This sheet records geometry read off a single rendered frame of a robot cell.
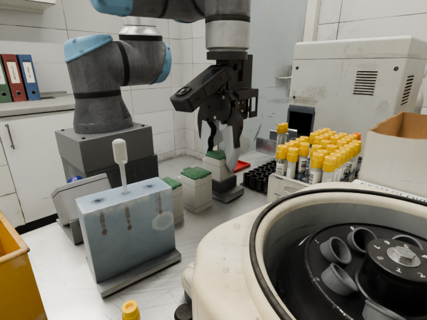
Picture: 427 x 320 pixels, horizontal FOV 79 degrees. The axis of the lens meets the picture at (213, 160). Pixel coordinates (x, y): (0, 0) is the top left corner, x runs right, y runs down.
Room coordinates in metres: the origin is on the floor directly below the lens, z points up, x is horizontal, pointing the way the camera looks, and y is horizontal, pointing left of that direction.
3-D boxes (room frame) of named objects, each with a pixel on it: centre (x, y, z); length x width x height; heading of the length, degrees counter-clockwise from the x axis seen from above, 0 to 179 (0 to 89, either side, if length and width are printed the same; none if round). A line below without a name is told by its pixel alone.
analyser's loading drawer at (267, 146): (0.71, -0.21, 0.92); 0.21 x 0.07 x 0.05; 135
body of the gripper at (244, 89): (0.49, -0.03, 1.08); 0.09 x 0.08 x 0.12; 135
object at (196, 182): (0.41, 0.03, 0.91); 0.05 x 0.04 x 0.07; 45
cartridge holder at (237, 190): (0.47, -0.01, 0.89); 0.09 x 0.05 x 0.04; 46
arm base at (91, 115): (0.70, 0.30, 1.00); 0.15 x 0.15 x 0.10
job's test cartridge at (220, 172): (0.47, -0.01, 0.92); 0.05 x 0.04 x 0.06; 45
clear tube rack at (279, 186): (0.43, -0.20, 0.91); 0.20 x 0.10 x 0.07; 135
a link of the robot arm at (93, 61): (0.71, 0.30, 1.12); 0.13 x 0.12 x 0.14; 128
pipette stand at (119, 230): (0.27, 0.10, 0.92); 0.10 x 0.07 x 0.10; 127
